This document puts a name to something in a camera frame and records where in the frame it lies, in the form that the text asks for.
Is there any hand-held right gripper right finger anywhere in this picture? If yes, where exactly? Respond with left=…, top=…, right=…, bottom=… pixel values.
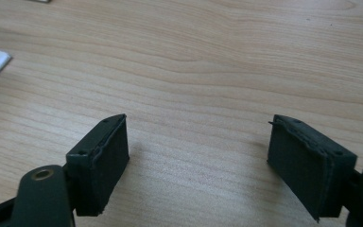
left=267, top=113, right=358, bottom=222

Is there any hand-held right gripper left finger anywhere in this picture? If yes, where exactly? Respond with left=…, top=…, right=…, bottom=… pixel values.
left=65, top=113, right=130, bottom=218

